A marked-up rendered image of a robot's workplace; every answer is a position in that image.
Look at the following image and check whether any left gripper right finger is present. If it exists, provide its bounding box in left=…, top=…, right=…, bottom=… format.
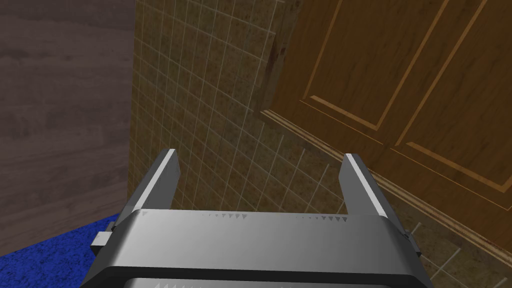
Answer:
left=338, top=153, right=406, bottom=232

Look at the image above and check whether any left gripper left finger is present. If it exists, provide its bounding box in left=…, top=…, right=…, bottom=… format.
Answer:
left=117, top=148, right=182, bottom=226

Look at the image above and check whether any brown wooden panelled door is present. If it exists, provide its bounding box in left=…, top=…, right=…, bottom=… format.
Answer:
left=260, top=0, right=512, bottom=268

